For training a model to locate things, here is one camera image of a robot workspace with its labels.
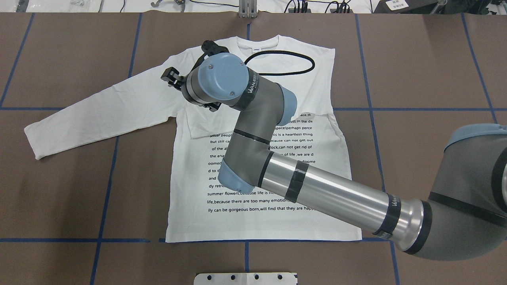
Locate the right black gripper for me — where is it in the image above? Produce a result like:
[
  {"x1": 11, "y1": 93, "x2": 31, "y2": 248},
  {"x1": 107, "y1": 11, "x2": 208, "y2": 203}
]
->
[{"x1": 160, "y1": 67, "x2": 188, "y2": 92}]

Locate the white long-sleeve printed shirt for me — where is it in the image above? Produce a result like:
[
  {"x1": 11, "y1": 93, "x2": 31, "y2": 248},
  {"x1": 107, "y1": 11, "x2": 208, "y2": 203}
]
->
[{"x1": 24, "y1": 35, "x2": 362, "y2": 242}]

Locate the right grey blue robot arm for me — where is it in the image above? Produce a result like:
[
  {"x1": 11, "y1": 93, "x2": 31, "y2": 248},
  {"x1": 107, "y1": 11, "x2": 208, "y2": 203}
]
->
[{"x1": 161, "y1": 52, "x2": 506, "y2": 261}]

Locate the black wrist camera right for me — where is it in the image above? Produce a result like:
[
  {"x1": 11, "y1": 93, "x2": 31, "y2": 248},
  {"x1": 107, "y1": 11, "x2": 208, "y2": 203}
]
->
[{"x1": 201, "y1": 40, "x2": 230, "y2": 59}]

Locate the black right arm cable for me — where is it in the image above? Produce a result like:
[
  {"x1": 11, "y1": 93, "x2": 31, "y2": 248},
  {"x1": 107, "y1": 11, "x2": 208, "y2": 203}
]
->
[{"x1": 244, "y1": 50, "x2": 315, "y2": 76}]

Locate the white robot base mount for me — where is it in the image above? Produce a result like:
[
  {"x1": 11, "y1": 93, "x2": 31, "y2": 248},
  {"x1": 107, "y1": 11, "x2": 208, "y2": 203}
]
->
[{"x1": 193, "y1": 272, "x2": 298, "y2": 285}]

